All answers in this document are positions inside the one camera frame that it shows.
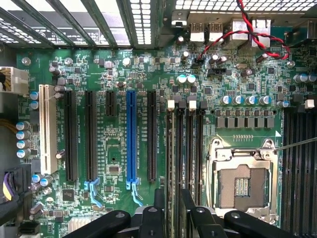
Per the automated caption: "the black-latch RAM slot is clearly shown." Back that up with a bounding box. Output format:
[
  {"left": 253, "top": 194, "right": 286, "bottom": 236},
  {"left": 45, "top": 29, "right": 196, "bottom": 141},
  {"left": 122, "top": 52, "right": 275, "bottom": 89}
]
[
  {"left": 197, "top": 100, "right": 208, "bottom": 206},
  {"left": 282, "top": 109, "right": 291, "bottom": 229},
  {"left": 176, "top": 100, "right": 186, "bottom": 196},
  {"left": 291, "top": 109, "right": 301, "bottom": 234},
  {"left": 310, "top": 109, "right": 317, "bottom": 236}
]

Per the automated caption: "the white-latch RAM slot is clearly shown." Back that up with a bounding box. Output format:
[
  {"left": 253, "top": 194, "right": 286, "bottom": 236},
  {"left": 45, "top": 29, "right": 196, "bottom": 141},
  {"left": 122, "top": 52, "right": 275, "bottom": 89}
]
[
  {"left": 187, "top": 100, "right": 197, "bottom": 200},
  {"left": 165, "top": 100, "right": 176, "bottom": 206},
  {"left": 300, "top": 99, "right": 315, "bottom": 236}
]

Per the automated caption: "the silver CPU socket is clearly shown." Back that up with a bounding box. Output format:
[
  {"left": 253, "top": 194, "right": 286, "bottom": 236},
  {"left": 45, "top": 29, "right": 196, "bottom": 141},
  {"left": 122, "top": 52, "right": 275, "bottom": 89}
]
[{"left": 207, "top": 138, "right": 280, "bottom": 225}]

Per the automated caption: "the small silver finned heatsink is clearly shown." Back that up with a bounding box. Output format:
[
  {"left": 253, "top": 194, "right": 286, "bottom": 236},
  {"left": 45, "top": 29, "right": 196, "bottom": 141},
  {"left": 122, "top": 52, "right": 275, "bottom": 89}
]
[{"left": 68, "top": 218, "right": 88, "bottom": 234}]

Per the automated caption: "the green motherboard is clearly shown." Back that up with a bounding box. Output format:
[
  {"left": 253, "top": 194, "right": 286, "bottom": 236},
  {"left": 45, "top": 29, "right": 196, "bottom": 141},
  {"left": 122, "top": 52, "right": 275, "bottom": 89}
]
[{"left": 16, "top": 24, "right": 317, "bottom": 238}]

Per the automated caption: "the long black expansion slot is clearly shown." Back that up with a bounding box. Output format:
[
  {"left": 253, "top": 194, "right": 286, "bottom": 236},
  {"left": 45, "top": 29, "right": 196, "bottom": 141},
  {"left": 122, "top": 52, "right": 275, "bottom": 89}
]
[
  {"left": 147, "top": 90, "right": 158, "bottom": 181},
  {"left": 64, "top": 89, "right": 79, "bottom": 181},
  {"left": 84, "top": 90, "right": 104, "bottom": 209}
]

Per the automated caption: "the blue expansion slot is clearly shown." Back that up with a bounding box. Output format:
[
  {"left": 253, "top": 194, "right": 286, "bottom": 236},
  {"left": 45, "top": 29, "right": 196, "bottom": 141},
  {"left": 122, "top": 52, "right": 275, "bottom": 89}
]
[{"left": 125, "top": 90, "right": 144, "bottom": 207}]

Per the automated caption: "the thin metal locking lever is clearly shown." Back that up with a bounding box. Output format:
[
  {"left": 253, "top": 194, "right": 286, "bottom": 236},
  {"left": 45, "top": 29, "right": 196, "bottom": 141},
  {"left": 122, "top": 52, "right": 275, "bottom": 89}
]
[{"left": 273, "top": 137, "right": 317, "bottom": 152}]

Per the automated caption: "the short black expansion slot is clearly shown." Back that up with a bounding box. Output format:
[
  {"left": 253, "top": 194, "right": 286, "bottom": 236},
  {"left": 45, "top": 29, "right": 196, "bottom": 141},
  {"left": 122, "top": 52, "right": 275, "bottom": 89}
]
[{"left": 106, "top": 90, "right": 116, "bottom": 118}]

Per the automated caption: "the white PCI expansion slot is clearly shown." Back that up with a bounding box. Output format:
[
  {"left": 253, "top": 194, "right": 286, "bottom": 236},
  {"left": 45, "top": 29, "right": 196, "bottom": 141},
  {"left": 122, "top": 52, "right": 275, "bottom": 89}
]
[{"left": 39, "top": 84, "right": 58, "bottom": 175}]

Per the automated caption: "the silver USB port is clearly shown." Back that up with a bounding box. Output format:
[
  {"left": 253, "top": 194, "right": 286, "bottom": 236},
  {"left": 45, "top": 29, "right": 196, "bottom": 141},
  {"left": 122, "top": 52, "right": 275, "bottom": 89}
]
[
  {"left": 208, "top": 22, "right": 224, "bottom": 42},
  {"left": 190, "top": 22, "right": 206, "bottom": 42}
]

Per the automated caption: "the white power connector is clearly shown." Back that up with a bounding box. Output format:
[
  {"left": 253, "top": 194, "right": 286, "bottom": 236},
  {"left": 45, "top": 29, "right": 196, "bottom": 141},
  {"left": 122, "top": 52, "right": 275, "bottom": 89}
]
[{"left": 0, "top": 66, "right": 30, "bottom": 95}]

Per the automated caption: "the silver ethernet port block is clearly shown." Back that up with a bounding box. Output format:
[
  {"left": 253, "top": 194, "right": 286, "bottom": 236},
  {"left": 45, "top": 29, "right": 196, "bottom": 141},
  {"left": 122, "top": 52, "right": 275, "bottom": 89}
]
[
  {"left": 230, "top": 18, "right": 250, "bottom": 42},
  {"left": 251, "top": 18, "right": 272, "bottom": 48}
]

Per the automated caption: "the grey metal PC case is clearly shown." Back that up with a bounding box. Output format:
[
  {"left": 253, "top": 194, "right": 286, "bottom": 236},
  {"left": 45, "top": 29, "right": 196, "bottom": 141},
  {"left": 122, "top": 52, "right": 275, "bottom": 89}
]
[{"left": 0, "top": 0, "right": 317, "bottom": 238}]

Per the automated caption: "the black connector with purple wires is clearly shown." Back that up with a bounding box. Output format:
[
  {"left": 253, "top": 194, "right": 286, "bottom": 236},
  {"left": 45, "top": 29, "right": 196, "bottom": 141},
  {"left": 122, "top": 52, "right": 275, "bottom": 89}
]
[{"left": 0, "top": 164, "right": 33, "bottom": 217}]

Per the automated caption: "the yellow wire bundle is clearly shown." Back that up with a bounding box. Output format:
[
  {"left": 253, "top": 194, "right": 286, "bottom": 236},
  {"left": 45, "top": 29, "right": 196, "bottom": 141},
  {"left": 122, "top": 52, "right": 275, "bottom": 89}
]
[{"left": 0, "top": 118, "right": 18, "bottom": 132}]

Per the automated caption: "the red and black twisted wire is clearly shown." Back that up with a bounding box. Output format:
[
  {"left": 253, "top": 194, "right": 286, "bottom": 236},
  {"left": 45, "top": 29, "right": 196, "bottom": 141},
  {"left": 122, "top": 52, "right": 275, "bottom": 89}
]
[{"left": 195, "top": 0, "right": 290, "bottom": 62}]

